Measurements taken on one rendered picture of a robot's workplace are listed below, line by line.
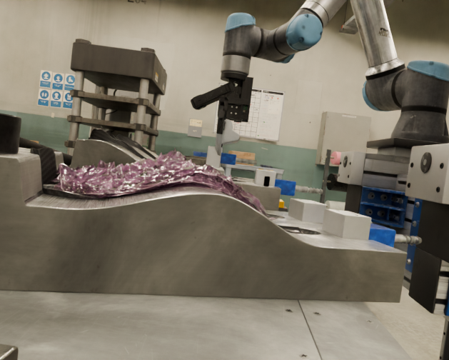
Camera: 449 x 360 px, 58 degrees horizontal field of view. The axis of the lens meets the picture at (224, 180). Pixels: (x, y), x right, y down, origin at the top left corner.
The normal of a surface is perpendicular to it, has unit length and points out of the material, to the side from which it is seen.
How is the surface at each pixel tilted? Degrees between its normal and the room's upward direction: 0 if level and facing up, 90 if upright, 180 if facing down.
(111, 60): 90
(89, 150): 90
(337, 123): 90
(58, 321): 0
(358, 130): 90
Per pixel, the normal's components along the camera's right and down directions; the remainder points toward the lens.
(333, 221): -0.96, -0.11
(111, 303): 0.12, -0.99
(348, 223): 0.25, 0.08
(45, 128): 0.03, 0.06
